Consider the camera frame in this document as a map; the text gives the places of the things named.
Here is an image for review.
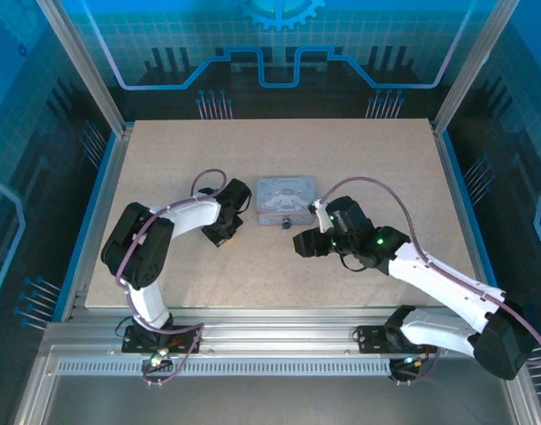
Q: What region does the aluminium front tray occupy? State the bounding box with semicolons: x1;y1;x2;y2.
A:
12;344;541;425

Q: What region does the aluminium front rail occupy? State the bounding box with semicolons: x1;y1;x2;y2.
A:
43;307;519;358

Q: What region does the aluminium side rail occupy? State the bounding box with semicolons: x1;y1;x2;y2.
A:
430;121;497;322
61;126;132;322

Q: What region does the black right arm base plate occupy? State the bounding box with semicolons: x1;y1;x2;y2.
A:
356;325;439;355

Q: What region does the slotted aluminium cable duct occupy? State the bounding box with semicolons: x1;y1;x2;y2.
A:
57;360;395;377

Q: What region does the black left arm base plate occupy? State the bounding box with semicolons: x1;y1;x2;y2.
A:
121;325;203;355

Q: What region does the aluminium frame post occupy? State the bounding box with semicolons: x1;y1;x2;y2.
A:
35;0;134;136
432;0;522;134

